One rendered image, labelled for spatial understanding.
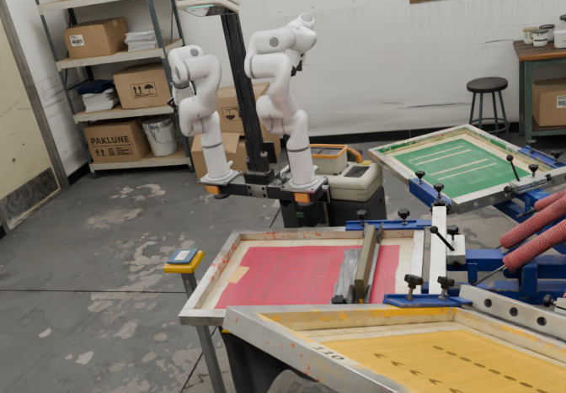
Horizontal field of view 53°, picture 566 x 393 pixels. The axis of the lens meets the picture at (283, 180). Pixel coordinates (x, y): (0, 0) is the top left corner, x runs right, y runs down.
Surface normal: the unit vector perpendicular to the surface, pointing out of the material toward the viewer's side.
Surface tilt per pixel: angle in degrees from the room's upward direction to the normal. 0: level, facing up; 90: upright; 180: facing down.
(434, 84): 90
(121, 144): 90
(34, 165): 90
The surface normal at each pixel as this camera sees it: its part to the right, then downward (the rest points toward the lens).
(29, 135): 0.95, -0.04
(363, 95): -0.25, 0.43
